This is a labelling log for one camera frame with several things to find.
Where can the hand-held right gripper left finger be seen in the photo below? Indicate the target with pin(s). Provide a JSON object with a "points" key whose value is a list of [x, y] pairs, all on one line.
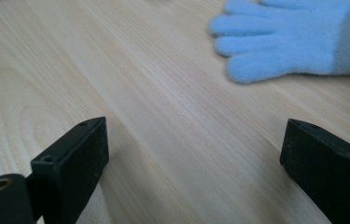
{"points": [[70, 161]]}

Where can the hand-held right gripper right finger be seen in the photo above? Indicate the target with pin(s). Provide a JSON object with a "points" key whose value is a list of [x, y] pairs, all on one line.
{"points": [[328, 168]]}

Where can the light blue fleece glove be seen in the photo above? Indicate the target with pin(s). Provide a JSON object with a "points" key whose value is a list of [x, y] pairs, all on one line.
{"points": [[287, 37]]}

